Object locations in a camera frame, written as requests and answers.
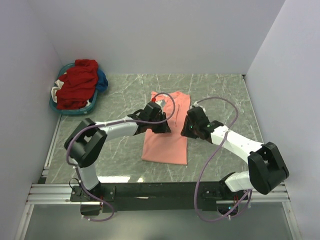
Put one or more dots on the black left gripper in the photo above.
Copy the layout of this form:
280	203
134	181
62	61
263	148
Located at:
161	122

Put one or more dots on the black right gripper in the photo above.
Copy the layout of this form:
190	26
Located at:
191	128

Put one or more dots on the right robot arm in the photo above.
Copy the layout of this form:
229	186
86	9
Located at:
266	166

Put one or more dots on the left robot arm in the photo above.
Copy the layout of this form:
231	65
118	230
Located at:
85	143

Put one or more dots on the blue t shirt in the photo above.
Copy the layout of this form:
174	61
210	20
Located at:
102	83

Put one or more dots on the black base beam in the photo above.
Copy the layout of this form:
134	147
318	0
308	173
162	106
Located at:
143	196

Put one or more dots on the red t shirt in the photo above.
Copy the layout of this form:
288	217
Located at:
79	85

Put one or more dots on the white t shirt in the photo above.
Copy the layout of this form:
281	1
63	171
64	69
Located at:
58	84

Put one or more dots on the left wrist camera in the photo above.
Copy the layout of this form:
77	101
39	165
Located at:
160	102

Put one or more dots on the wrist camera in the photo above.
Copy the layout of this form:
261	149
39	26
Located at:
160	102
196	104

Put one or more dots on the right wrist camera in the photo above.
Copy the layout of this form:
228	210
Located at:
196	104

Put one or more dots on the aluminium rail frame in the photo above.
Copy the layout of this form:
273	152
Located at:
119	162

